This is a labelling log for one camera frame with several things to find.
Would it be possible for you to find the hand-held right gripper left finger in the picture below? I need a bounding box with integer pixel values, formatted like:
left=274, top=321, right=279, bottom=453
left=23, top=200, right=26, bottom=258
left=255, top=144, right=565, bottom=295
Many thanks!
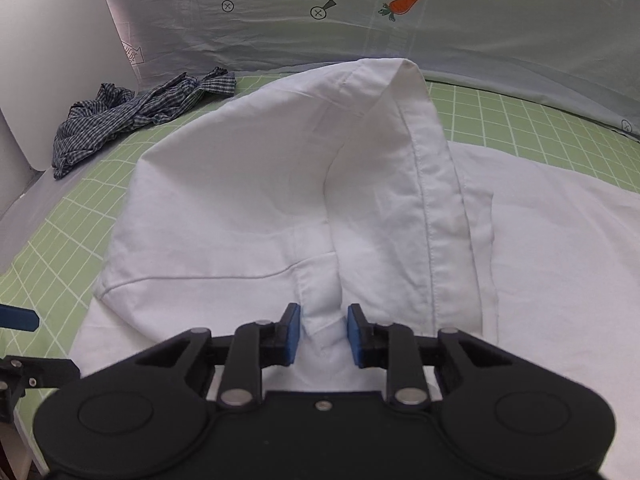
left=132, top=302, right=303, bottom=411

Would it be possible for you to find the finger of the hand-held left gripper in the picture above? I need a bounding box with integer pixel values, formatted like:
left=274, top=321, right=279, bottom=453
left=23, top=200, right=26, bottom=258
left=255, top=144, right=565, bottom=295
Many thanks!
left=0, top=355, right=82, bottom=423
left=0, top=305, right=40, bottom=332

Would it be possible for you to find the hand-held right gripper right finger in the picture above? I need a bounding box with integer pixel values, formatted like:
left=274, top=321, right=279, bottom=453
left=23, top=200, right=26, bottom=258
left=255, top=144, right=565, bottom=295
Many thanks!
left=346, top=303, right=506, bottom=411

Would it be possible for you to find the white shirt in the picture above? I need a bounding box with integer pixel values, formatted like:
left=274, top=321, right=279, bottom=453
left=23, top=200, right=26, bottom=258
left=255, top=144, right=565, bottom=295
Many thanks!
left=70, top=57, right=640, bottom=480

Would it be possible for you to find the white rounded board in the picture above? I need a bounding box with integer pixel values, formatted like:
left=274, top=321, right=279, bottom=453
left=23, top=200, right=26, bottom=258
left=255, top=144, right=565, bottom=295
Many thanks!
left=0, top=107, right=33, bottom=216
left=0, top=0, right=141, bottom=173

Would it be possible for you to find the dark plaid shirt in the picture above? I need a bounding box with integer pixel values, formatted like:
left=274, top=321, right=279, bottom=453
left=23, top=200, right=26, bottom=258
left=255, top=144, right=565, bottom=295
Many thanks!
left=51, top=66, right=237, bottom=181

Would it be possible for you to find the grey carrot-print sheet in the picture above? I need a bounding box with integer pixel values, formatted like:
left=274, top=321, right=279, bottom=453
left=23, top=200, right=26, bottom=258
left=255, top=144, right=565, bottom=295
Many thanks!
left=92, top=0, right=640, bottom=142

